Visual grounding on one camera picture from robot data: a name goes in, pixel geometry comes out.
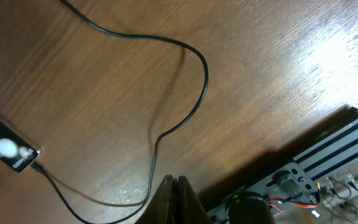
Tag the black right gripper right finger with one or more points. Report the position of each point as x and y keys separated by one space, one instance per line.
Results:
x=189 y=209

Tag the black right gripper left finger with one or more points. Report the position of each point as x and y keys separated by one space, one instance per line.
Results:
x=161 y=209

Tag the black Galaxy smartphone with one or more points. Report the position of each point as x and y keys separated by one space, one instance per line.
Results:
x=15 y=151

